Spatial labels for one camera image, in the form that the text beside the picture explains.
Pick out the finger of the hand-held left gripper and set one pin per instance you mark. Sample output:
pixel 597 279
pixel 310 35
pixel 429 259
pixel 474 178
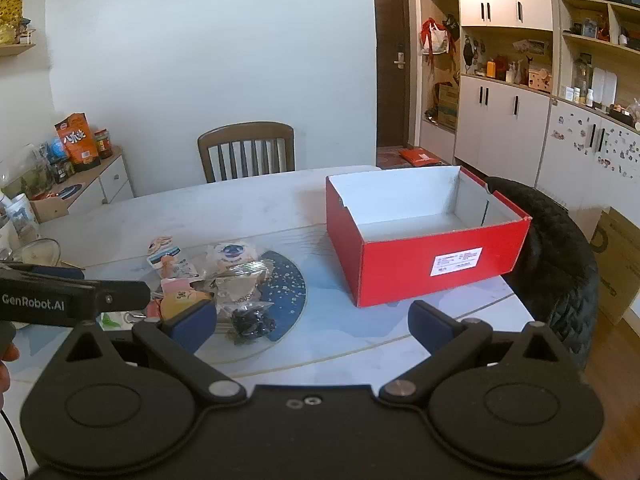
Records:
pixel 57 273
pixel 122 294

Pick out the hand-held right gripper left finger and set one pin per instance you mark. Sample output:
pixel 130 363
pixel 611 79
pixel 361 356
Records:
pixel 196 321

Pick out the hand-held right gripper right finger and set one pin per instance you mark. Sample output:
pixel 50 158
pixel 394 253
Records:
pixel 429 322

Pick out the tan spotted squishy toy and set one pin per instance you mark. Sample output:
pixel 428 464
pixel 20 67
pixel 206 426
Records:
pixel 182 305

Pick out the small pink box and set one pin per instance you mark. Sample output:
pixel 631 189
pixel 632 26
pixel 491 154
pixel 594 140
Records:
pixel 172 289

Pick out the dark dried fruit packet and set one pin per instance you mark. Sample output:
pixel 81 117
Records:
pixel 252 322

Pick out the clear packet with white pastry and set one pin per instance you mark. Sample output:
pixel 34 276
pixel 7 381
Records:
pixel 240 282

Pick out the red cardboard shoebox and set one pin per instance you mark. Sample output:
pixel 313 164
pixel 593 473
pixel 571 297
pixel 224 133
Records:
pixel 425 260

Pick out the blueberry pastry packet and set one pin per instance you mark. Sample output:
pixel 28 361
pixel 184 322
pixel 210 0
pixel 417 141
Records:
pixel 231 252

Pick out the white marble desktop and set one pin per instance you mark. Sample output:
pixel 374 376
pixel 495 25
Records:
pixel 240 210

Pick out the person's left hand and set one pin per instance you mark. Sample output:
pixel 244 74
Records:
pixel 7 345

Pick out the green white packet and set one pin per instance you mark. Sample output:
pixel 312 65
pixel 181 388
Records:
pixel 116 319

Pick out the glass bowl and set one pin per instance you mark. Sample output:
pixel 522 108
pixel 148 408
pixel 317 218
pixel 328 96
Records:
pixel 37 252

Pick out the pale blue snack packet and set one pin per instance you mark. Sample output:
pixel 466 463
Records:
pixel 181 267

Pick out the cartoon print snack packet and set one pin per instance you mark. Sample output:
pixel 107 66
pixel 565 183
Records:
pixel 162 250

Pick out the white blue mug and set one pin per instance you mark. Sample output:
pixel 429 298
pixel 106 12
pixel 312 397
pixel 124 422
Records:
pixel 25 217

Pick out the glass turntable with blue pattern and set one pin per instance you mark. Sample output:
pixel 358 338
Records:
pixel 290 290

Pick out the white drawer cabinet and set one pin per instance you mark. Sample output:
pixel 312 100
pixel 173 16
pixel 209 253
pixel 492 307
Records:
pixel 107 180

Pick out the orange snack bag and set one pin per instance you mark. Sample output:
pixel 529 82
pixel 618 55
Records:
pixel 77 142

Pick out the black quilted jacket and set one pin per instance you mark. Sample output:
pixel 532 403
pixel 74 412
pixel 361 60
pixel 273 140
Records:
pixel 550 260

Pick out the red lidded jar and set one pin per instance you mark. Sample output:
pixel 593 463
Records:
pixel 103 144

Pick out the orange parcel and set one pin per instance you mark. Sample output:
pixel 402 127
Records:
pixel 419 156

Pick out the patterned red rug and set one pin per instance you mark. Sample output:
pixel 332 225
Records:
pixel 387 157

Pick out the wooden chair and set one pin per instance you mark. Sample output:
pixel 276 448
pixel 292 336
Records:
pixel 245 152

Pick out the large cardboard box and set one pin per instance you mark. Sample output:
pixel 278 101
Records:
pixel 617 260

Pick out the white cabinet unit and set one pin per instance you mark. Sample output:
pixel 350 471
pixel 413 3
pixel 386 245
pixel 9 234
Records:
pixel 505 120

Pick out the green print cardboard box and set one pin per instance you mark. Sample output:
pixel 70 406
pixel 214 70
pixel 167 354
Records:
pixel 448 105

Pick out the brown door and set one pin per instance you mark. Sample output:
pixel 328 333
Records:
pixel 392 100

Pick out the yellow decoration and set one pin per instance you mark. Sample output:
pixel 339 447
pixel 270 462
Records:
pixel 10 12

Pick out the silver door lock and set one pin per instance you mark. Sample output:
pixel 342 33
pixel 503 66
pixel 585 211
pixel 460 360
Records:
pixel 400 56

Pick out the hanging white red bag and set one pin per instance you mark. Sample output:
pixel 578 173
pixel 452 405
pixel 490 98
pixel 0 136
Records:
pixel 436 37

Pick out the wooden wall shelf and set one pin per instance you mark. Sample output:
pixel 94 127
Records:
pixel 15 49

